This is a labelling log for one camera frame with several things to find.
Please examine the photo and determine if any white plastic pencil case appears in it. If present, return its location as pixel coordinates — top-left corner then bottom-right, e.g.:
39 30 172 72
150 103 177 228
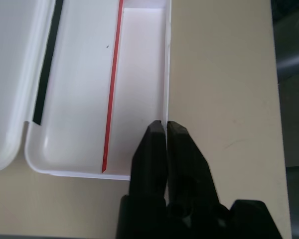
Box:
0 0 172 181

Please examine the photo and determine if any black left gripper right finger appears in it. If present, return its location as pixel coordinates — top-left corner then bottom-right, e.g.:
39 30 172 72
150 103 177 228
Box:
165 120 216 205

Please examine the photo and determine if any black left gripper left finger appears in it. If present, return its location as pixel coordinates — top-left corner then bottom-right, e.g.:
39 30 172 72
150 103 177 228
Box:
129 120 168 198

